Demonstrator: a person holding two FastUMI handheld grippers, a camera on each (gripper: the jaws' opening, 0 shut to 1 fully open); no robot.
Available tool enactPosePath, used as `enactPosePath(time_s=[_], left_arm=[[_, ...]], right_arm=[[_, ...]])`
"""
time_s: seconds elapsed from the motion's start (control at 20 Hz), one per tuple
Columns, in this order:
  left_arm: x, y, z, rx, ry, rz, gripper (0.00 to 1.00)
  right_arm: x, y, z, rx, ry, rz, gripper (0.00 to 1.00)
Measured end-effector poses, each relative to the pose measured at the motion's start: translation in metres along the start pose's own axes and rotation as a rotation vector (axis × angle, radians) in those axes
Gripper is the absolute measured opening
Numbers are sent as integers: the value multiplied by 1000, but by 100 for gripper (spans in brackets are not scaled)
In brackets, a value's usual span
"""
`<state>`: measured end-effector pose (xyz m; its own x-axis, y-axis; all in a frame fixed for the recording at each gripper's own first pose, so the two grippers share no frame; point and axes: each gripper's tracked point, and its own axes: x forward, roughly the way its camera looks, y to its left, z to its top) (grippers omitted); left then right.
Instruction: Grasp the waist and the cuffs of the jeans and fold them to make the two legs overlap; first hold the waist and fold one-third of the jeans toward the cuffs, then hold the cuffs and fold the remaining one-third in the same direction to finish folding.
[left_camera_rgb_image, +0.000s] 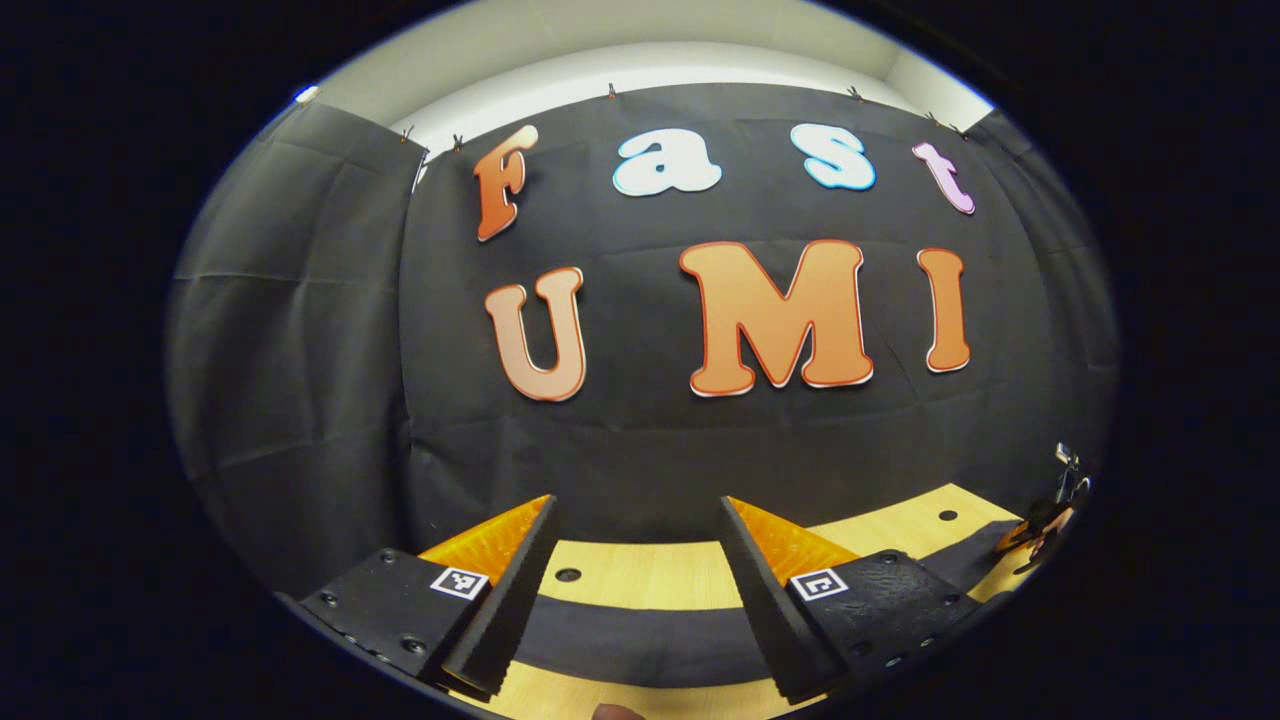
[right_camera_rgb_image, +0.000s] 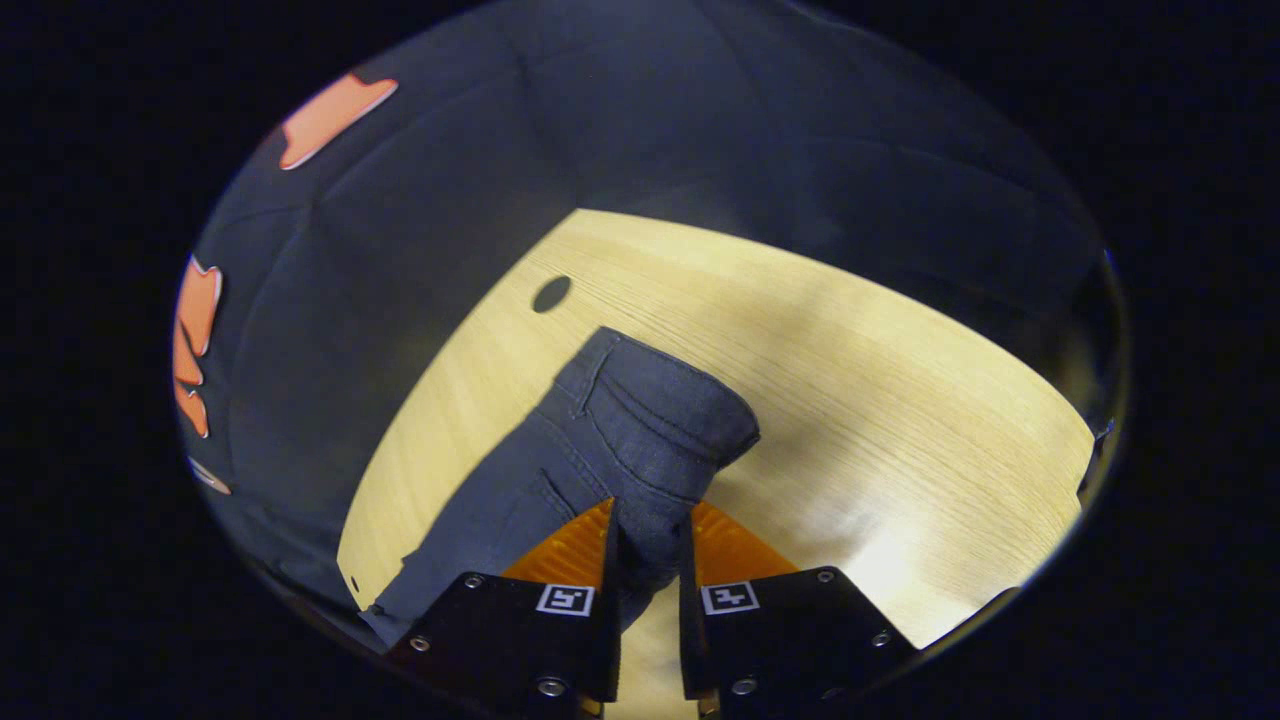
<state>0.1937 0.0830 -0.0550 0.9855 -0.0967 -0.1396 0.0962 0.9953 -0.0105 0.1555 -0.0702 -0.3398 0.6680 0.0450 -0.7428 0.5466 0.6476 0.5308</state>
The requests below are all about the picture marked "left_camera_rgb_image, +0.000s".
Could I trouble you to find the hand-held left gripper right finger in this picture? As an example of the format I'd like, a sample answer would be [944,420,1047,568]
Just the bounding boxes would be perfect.
[719,495,987,706]

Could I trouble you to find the black jeans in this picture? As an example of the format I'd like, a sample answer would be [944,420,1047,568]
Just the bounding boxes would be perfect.
[512,545,1023,693]

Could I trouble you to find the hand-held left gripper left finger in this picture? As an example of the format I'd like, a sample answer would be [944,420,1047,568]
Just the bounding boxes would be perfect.
[275,493,560,699]

